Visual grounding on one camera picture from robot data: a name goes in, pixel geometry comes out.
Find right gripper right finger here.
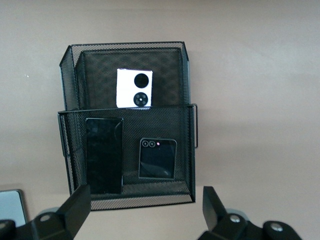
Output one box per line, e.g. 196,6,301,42
199,186,251,240

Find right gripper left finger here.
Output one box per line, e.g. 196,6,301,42
14,184,92,240

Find long black smartphone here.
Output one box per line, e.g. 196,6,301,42
85,117,125,195

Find small black flip phone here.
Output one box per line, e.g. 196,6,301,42
137,137,178,180

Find pale flip phone black circles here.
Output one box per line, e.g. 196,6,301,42
115,68,153,109

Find black mesh desk organizer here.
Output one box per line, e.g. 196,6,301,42
57,41,200,211

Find silver laptop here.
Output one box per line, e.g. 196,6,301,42
0,189,28,228

